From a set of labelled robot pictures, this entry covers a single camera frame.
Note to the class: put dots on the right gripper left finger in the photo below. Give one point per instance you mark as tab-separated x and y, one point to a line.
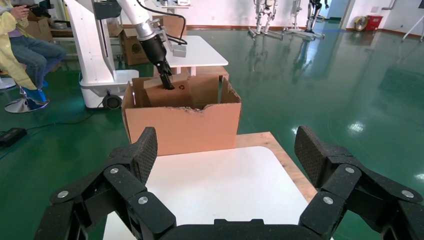
122	179

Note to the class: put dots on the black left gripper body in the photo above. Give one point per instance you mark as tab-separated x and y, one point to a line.
155	53

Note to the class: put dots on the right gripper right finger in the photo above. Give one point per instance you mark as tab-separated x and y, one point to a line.
341	179

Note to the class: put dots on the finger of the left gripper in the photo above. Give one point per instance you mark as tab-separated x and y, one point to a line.
166	82
170	74

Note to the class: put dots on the small cardboard box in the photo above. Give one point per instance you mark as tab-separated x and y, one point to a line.
169	97

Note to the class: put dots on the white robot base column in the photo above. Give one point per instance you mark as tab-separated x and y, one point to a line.
94	56

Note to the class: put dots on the printed cardboard box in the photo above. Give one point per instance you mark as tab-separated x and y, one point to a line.
132	49

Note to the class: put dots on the plain cardboard box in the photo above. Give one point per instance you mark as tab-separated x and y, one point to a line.
39	29
174	26

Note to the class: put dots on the large torn cardboard box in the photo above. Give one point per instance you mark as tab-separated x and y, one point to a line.
185	129

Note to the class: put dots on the wooden low bench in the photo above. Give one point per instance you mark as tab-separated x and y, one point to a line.
62	33

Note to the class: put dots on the round metal tin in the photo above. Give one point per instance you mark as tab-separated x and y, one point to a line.
59	25

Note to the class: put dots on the white humanoid robot on stand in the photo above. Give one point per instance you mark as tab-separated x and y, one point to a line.
265	15

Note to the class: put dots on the black power adapter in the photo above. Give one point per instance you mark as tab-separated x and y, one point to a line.
11	136

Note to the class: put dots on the chrome stool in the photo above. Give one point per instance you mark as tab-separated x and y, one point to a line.
24	104

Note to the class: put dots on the seated person yellow coat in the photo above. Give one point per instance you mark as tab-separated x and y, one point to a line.
30	53

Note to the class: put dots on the white round floor base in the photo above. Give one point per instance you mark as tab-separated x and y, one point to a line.
6	82

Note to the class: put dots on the black humanoid robot on stand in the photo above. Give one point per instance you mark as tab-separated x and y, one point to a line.
313	15

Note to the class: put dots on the red bin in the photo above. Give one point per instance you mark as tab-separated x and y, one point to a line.
374	23

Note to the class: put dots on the white tripod leg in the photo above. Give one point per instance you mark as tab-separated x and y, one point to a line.
414	28

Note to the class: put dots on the grey wall pipe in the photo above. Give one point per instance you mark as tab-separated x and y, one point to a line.
390	4

